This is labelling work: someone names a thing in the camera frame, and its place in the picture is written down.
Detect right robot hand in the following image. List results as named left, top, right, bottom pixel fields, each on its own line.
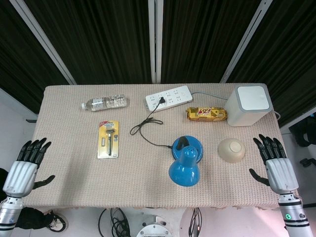
left=248, top=134, right=300, bottom=194

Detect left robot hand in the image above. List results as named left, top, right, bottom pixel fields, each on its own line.
left=2, top=137, right=56, bottom=198

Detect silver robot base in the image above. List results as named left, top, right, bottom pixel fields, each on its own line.
left=136, top=215, right=173, bottom=237

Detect blue desk lamp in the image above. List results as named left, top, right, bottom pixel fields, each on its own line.
left=168, top=135, right=204, bottom=185

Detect beige upturned bowl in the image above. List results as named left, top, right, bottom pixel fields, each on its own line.
left=217, top=138, right=246, bottom=163

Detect black and white sneaker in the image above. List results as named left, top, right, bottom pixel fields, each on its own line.
left=43, top=209, right=69, bottom=233

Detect white cube speaker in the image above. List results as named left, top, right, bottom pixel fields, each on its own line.
left=224, top=83, right=275, bottom=127

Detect yellow biscuit packet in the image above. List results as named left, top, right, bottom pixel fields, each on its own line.
left=185, top=106, right=228, bottom=122

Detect razor in yellow blister pack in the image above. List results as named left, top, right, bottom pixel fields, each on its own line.
left=97, top=120, right=120, bottom=159

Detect clear plastic water bottle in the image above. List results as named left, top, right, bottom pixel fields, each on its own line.
left=81, top=94, right=130, bottom=112

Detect beige knitted tablecloth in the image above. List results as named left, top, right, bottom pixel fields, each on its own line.
left=21, top=83, right=290, bottom=210

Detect white power strip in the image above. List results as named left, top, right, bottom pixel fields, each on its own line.
left=145, top=85, right=194, bottom=112

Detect black curtain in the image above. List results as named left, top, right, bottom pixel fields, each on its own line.
left=0, top=0, right=316, bottom=126

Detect grey power strip cable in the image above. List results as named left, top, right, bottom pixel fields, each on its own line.
left=191, top=91, right=229, bottom=101

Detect black cables under table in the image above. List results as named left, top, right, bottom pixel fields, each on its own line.
left=98, top=207, right=131, bottom=237

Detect black power cord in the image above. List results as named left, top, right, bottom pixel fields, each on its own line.
left=130, top=96, right=173, bottom=149

